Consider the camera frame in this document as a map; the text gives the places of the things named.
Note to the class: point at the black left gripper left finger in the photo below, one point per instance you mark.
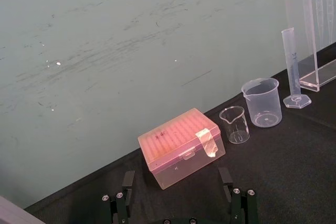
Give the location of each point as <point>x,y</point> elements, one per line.
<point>126,195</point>

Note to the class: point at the pink translucent pipette tip box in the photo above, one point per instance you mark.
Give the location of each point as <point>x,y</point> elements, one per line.
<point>181,148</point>

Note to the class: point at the large translucent plastic beaker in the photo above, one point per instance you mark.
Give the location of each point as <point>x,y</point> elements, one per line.
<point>262,102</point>

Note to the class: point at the clear plastic graduated cylinder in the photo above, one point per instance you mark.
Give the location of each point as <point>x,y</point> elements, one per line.
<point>293,72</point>

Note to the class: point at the clear acrylic pipette stand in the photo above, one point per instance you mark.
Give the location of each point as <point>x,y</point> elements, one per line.
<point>312,37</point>

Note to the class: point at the grey box corner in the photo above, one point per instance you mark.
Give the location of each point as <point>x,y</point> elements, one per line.
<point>11,212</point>

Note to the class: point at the small clear glass beaker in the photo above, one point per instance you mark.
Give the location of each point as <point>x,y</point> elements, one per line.
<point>234,125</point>

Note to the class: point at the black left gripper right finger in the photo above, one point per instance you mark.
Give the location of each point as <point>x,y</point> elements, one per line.
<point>237,203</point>

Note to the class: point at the black table cloth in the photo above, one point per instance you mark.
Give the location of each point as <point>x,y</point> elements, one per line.
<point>275,169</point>

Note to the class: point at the white paper tape strip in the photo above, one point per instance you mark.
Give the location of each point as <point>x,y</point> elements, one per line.
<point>207,142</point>

